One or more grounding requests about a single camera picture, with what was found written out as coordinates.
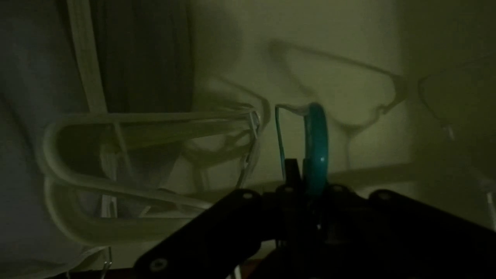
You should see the dark grey hanging garment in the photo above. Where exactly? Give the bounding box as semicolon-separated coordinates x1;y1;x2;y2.
85;0;195;116

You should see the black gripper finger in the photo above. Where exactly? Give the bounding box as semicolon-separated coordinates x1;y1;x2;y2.
280;156;305;196

